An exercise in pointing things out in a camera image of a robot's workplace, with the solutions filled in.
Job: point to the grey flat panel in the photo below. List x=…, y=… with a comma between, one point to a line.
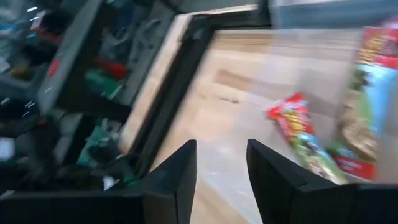
x=68, y=56

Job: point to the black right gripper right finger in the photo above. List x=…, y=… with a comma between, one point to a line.
x=295, y=202

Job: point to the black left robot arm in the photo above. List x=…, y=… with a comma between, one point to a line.
x=37, y=149

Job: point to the teal plastic item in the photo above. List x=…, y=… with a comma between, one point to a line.
x=98, y=143

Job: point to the green shelf item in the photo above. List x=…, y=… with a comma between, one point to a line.
x=104, y=84

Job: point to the red shelf item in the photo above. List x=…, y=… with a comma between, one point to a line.
x=113, y=69

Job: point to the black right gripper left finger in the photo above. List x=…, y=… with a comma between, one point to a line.
x=168, y=199

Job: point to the clear plastic bin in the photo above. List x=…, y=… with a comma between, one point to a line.
x=264, y=62

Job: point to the black metal table frame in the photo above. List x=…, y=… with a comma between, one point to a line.
x=175, y=93

